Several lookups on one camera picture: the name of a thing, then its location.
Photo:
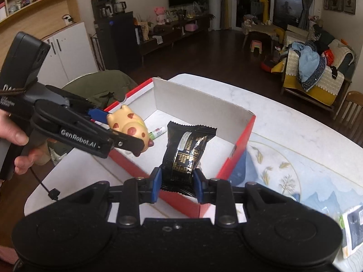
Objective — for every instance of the small low table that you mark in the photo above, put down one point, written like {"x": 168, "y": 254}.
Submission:
{"x": 259, "y": 29}

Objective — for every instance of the dark wooden tv stand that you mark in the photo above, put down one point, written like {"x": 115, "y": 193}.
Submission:
{"x": 170, "y": 43}

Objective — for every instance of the brown curtain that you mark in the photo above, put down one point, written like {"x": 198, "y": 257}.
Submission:
{"x": 306, "y": 2}

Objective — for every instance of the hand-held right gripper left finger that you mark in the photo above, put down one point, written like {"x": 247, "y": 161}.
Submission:
{"x": 156, "y": 184}

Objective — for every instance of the red floor toy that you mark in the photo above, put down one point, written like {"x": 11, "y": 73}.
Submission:
{"x": 269, "y": 65}

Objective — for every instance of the sofa with cream cover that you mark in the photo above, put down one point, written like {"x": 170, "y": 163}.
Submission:
{"x": 320, "y": 90}

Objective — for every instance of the red cardboard box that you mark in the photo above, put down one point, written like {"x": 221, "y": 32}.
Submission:
{"x": 198, "y": 99}

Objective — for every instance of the white tower air conditioner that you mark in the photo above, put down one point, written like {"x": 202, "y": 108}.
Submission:
{"x": 216, "y": 2}

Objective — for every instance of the green white small tube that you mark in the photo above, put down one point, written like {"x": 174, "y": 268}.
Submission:
{"x": 156, "y": 132}

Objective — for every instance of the wooden wall shelf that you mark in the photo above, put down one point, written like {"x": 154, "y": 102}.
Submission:
{"x": 54, "y": 4}

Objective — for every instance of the black tea bar machine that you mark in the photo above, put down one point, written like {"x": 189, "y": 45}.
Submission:
{"x": 122, "y": 39}

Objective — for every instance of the orange red bag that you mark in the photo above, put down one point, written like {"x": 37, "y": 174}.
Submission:
{"x": 329, "y": 57}

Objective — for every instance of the person's left hand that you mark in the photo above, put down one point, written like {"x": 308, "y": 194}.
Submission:
{"x": 15, "y": 134}

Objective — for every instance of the white green flat packet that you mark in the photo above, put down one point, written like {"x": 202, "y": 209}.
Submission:
{"x": 354, "y": 232}

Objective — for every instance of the pink pig plush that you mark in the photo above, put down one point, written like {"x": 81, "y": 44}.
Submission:
{"x": 160, "y": 15}

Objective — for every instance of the white cabinet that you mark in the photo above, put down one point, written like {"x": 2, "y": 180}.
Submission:
{"x": 76, "y": 56}

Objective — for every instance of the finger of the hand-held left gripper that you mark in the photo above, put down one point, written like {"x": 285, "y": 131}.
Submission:
{"x": 97, "y": 114}
{"x": 130, "y": 145}

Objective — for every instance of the blue clothes pile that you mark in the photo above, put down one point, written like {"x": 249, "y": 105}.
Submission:
{"x": 307, "y": 62}

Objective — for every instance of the steel kettle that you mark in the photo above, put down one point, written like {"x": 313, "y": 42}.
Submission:
{"x": 119, "y": 7}

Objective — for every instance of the yellow spotted pig toy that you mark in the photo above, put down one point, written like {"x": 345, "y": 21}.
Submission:
{"x": 124, "y": 122}

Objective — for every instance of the wooden chair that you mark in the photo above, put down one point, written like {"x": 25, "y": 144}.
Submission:
{"x": 351, "y": 102}

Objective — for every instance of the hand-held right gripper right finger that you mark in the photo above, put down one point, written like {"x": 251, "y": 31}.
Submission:
{"x": 198, "y": 187}

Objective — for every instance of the yellow giraffe toy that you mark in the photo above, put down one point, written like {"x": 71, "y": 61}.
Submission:
{"x": 265, "y": 8}

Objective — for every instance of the pink storage box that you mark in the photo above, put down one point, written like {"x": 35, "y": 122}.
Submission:
{"x": 191, "y": 27}

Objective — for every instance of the pink stool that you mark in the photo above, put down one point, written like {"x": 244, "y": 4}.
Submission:
{"x": 256, "y": 45}

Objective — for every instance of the black snack packet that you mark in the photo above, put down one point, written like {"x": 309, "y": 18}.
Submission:
{"x": 181, "y": 153}

